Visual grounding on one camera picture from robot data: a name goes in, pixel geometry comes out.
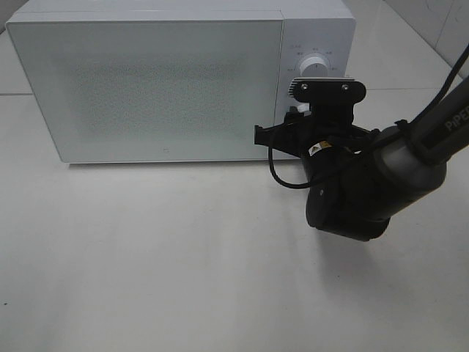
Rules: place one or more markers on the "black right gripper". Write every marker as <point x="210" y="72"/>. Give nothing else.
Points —
<point x="332" y="124"/>

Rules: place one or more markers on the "white timer knob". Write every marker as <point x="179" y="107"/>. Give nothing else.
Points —
<point x="303" y="108"/>

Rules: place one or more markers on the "white microwave door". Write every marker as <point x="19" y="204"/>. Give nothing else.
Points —
<point x="150" y="92"/>

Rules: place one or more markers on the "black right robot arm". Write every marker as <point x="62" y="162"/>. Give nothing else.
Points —
<point x="358" y="179"/>

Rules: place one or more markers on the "upper white power knob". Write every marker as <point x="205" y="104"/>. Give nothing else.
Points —
<point x="314" y="65"/>

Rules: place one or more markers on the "white microwave oven body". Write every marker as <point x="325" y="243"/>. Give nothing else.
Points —
<point x="307" y="27"/>

